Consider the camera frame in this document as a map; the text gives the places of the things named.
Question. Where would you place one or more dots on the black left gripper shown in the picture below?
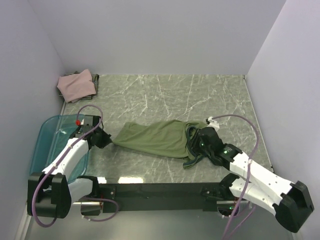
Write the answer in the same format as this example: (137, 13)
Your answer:
(105, 140)

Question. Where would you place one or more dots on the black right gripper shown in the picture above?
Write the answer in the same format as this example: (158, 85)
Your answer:
(194, 143)

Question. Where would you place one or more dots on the green graphic tank top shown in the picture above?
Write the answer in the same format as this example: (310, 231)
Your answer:
(169, 138)

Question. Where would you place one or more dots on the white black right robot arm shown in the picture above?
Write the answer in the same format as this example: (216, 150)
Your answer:
(289, 202)

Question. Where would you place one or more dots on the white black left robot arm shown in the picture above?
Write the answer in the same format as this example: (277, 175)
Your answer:
(52, 191)

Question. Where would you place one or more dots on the folded pink tank top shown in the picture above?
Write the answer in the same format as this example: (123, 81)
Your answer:
(76, 86)

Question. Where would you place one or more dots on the folded striped tank top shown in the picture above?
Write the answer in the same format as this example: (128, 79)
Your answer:
(95, 81)

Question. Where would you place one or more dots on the teal plastic bin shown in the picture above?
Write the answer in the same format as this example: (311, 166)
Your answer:
(52, 139)

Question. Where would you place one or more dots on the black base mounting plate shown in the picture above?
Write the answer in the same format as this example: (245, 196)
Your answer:
(206, 196)

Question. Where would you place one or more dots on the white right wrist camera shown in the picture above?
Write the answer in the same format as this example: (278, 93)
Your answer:
(211, 122)

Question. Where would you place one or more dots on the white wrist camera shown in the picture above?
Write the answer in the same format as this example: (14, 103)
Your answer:
(211, 122)
(81, 122)

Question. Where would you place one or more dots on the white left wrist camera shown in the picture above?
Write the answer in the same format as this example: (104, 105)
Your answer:
(81, 122)

